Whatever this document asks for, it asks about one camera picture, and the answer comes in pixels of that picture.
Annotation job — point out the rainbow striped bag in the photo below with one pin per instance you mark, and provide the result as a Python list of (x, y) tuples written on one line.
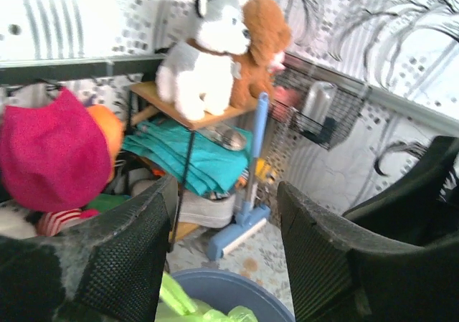
[(105, 202)]

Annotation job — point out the white husky plush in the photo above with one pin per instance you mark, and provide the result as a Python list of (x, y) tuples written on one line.
[(198, 72)]

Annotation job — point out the blue trash bin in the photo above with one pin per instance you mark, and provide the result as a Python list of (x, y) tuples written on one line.
[(224, 290)]

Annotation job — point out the white pink plush doll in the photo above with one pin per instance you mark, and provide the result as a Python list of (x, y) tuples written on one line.
[(16, 221)]

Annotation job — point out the blue floor mop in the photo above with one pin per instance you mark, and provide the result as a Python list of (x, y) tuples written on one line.
[(250, 218)]

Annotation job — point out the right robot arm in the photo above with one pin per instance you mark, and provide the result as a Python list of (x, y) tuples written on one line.
[(403, 210)]

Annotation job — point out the brown teddy bear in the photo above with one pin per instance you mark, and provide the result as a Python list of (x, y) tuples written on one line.
[(270, 35)]

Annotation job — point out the yellow plush toy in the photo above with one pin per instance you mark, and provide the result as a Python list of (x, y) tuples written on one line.
[(264, 172)]

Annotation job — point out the silver foil pouch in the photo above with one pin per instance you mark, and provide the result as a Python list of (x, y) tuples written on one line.
[(318, 100)]

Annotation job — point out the black wire basket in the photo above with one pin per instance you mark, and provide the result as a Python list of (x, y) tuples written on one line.
[(350, 98)]

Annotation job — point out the orange plush toy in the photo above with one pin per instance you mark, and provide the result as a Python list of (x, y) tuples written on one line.
[(112, 129)]

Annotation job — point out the wooden shelf rack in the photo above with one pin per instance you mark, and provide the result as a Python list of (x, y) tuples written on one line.
[(177, 147)]

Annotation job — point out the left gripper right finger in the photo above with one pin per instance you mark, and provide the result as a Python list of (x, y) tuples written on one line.
[(340, 271)]

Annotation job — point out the magenta cloth bag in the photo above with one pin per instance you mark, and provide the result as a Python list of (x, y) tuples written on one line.
[(53, 158)]

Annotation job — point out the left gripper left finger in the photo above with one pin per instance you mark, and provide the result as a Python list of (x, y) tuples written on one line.
[(108, 268)]

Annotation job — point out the green trash bag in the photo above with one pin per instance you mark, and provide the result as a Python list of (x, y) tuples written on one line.
[(176, 305)]

